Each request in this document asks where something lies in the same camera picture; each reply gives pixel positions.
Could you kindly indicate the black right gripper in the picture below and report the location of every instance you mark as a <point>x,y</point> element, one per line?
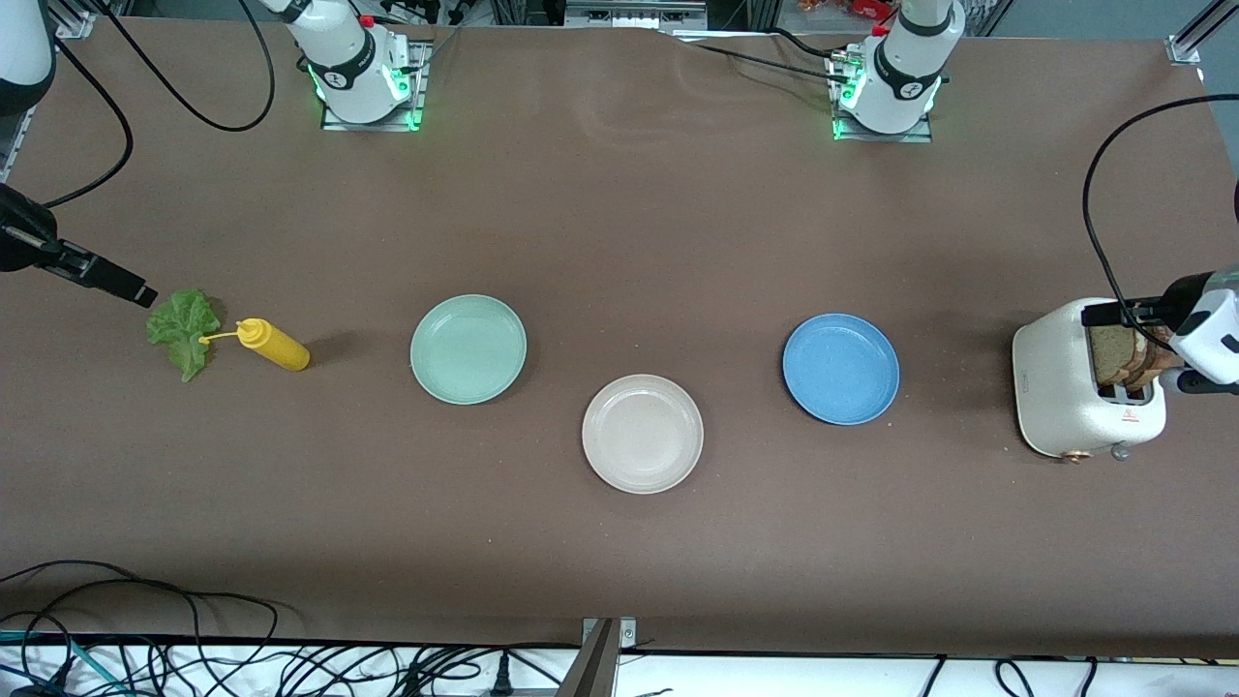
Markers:
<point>21,238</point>

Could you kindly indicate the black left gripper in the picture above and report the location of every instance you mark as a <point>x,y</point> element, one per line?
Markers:
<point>1182,293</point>

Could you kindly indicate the light crust bread slice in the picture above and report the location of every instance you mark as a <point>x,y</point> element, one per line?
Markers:
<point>1111,353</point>

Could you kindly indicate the dark crust bread slice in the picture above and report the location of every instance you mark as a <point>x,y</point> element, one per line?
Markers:
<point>1157,363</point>

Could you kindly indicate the green lettuce leaf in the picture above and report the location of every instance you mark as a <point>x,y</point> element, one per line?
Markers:
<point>184,329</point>

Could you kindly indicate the yellow mustard squeeze bottle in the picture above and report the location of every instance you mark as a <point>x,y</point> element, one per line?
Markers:
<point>281,348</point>

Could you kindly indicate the metal base plate right arm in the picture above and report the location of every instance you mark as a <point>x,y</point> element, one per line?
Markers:
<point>423,77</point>

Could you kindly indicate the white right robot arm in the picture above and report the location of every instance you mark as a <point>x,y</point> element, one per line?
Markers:
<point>353,73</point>

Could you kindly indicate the metal base plate left arm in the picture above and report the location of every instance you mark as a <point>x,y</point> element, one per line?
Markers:
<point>910,138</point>

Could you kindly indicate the blue plate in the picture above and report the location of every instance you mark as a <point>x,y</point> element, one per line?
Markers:
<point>841,369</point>

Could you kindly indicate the pale green plate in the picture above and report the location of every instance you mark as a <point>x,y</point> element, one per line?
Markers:
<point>468,349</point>

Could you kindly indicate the beige plate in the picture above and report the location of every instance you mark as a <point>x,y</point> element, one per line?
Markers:
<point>643,435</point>

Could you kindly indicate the cream white toaster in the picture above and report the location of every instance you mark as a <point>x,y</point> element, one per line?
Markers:
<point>1055,387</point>

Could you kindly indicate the red packet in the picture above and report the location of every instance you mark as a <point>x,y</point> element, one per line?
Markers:
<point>861,8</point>

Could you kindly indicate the black power plug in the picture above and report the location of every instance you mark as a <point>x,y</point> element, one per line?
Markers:
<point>501,678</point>

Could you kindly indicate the grey device box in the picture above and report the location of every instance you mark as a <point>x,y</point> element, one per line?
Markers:
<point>629,12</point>

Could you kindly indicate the aluminium frame profile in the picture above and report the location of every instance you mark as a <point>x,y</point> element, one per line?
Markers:
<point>1186,48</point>
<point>77,21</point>

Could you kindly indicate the aluminium post with bracket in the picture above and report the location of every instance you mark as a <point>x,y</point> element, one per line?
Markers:
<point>595,668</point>

